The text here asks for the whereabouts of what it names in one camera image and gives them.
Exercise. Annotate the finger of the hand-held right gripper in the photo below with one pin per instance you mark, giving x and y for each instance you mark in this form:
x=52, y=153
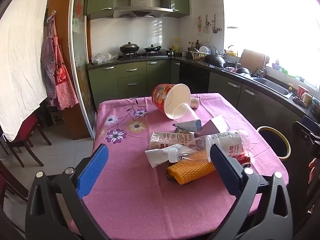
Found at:
x=306, y=133

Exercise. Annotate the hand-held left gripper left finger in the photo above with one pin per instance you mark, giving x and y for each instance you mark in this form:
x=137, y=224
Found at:
x=92, y=170

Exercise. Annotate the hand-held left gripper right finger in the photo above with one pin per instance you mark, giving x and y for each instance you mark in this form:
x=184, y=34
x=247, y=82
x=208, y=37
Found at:
x=225, y=170

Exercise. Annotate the yellow rimmed trash bin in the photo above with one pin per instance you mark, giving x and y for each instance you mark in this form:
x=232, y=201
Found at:
x=287, y=147

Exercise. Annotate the clear plastic bottle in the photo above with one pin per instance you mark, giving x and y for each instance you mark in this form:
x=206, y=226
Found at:
x=222, y=140

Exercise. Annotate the orange waffle cloth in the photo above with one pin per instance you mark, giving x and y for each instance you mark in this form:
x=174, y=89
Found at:
x=190, y=171

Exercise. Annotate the brown plastic tray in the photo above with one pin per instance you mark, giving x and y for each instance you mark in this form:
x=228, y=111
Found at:
x=170, y=178

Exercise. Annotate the blue and white carton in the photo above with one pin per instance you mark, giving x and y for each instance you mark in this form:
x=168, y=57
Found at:
x=190, y=125

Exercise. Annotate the snack wrapper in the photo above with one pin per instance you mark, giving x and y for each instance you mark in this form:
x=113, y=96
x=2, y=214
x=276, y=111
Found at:
x=180, y=130

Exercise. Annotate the red and white milk carton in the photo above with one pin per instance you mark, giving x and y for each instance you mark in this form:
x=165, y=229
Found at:
x=167, y=139

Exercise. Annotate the small white yogurt bottle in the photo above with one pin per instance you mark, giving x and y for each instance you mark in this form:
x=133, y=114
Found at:
x=194, y=102

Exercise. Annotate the red paper bucket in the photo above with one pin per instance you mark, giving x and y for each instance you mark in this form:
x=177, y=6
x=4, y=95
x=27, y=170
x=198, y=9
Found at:
x=160, y=97

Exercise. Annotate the person's right hand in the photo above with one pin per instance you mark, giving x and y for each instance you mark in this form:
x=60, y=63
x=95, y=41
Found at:
x=312, y=170

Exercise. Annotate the dark dishcloth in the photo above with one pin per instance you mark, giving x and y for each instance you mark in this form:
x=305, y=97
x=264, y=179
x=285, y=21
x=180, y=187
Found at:
x=298, y=102

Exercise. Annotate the white mug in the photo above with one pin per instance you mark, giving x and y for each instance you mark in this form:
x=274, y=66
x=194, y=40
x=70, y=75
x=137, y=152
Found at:
x=307, y=99

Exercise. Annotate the red cup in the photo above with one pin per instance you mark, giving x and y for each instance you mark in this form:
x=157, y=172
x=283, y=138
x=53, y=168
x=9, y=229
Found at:
x=301, y=91

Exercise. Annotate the pink floral tablecloth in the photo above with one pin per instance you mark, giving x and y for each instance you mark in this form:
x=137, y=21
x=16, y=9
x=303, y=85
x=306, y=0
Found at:
x=130, y=192

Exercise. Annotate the small cream water tap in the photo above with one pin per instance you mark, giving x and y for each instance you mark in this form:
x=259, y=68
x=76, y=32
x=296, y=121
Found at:
x=290, y=87

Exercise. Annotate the steel kitchen sink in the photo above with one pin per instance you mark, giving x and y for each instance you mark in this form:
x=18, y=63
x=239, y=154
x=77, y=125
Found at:
x=275, y=86

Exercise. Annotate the green plastic containers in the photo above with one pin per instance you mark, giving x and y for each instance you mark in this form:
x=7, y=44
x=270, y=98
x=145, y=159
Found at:
x=285, y=70

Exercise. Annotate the straight chrome faucet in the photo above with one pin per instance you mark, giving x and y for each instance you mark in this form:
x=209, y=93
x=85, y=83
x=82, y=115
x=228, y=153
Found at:
x=262, y=67

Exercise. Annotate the red wooden chair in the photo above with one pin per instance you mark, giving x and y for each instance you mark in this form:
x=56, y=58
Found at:
x=22, y=130
x=7, y=182

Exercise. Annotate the red checked apron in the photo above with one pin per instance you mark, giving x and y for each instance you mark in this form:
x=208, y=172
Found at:
x=65, y=87

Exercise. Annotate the black cooking pot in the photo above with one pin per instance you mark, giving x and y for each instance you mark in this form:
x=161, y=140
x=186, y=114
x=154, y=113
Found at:
x=243, y=72

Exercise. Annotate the brown cardboard sheet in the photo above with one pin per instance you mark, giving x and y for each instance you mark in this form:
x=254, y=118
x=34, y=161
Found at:
x=250, y=60

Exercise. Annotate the green base cabinet unit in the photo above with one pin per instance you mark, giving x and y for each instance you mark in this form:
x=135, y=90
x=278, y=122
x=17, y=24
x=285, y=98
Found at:
x=130, y=77

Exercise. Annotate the yellow plastic container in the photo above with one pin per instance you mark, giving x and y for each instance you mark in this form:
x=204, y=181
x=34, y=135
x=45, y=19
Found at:
x=231, y=53

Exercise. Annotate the large black wok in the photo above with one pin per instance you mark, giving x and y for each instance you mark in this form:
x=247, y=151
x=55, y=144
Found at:
x=215, y=60

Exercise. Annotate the clear plastic bag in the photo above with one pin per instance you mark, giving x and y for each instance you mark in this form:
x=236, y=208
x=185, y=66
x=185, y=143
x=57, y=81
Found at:
x=102, y=58

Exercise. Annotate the glass sliding door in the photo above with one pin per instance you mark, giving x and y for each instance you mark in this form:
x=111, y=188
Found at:
x=80, y=55

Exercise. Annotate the dish rack with plates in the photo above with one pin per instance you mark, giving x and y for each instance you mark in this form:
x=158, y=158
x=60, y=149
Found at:
x=203, y=51

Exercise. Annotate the black gas stove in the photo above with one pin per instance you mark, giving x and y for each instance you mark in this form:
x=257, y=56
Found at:
x=142, y=56

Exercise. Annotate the black lidded wok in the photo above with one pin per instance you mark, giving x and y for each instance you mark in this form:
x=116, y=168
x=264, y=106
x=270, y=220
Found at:
x=129, y=48

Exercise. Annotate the row of sauce bottles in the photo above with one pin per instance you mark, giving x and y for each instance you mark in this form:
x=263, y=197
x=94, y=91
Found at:
x=193, y=46

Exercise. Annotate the small lidded pot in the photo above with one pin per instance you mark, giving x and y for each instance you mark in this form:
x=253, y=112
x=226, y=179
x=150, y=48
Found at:
x=170, y=52

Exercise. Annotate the yellow oil bottle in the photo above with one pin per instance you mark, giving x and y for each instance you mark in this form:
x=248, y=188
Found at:
x=175, y=46

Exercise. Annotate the white hanging cloth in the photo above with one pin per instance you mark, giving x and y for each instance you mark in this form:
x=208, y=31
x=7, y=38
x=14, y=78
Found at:
x=22, y=55

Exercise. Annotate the black lidded frying pan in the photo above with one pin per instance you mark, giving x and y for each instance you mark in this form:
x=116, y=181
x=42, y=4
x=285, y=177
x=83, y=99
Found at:
x=151, y=48

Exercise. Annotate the hanging kitchen utensils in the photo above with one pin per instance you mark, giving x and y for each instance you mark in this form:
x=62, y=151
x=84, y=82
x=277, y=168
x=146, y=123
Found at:
x=213, y=25

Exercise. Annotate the steel range hood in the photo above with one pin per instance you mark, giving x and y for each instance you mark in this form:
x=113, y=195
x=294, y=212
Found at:
x=140, y=2

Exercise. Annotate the red wall ornament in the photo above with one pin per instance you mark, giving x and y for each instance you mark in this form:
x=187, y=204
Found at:
x=199, y=25

